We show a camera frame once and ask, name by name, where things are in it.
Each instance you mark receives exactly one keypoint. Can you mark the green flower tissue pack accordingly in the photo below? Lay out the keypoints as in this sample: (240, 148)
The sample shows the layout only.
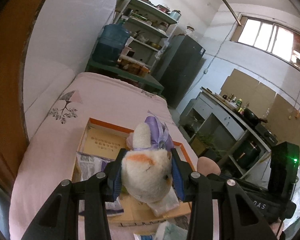
(165, 231)

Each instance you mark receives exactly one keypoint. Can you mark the dark refrigerator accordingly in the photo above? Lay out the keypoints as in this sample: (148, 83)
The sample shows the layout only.
(178, 67)

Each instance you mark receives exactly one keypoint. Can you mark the orange-rimmed cardboard tray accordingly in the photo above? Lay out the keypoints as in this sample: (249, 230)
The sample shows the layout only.
(105, 140)

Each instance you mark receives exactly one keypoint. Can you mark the green low table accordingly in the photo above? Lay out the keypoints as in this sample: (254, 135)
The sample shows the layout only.
(147, 80)

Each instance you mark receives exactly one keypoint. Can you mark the pink bed sheet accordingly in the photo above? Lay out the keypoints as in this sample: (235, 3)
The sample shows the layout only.
(50, 156)

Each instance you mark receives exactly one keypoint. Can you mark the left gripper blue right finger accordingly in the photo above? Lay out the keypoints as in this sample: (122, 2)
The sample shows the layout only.
(195, 188)

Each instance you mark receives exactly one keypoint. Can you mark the plush bunny purple dress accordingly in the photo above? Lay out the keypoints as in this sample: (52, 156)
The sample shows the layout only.
(146, 171)

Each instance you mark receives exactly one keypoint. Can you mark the purple white tissue pack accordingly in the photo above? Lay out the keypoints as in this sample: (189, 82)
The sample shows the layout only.
(90, 165)

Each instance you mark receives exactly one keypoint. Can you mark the white storage shelf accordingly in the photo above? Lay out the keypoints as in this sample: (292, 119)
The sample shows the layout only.
(151, 27)

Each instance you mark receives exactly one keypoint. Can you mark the white kitchen counter cabinet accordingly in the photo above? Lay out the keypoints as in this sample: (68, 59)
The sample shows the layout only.
(216, 131)

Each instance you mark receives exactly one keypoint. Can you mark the blue water jug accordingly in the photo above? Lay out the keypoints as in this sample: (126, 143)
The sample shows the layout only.
(111, 43)

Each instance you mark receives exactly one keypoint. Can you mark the pink egg-shaped sponge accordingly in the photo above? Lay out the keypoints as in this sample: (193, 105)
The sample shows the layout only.
(207, 166)

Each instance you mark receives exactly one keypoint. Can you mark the window with white frame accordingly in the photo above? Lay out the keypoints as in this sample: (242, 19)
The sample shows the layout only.
(271, 37)

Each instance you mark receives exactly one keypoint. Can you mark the brown wooden door frame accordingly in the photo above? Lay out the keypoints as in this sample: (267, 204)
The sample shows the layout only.
(17, 19)

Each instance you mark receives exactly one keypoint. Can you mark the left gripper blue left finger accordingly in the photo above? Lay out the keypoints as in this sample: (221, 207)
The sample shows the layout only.
(101, 188)

